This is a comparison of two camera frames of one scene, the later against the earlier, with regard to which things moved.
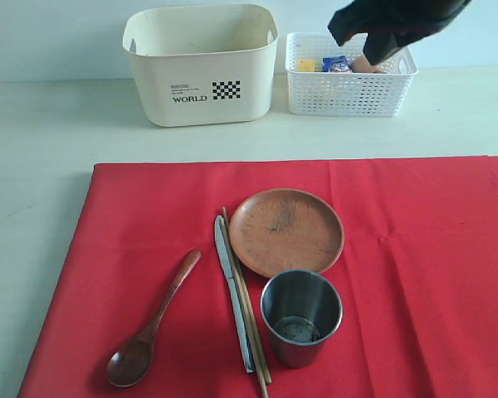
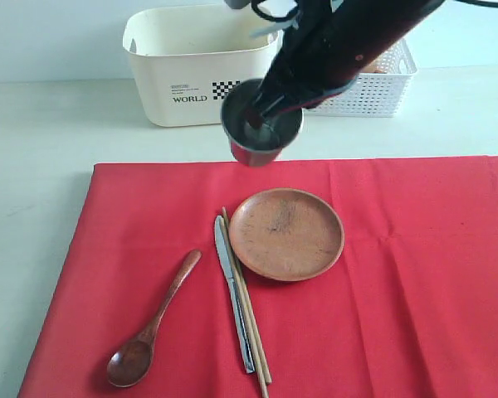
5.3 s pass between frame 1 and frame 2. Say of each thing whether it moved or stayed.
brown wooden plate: stayed
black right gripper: moved
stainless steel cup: moved
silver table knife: stayed
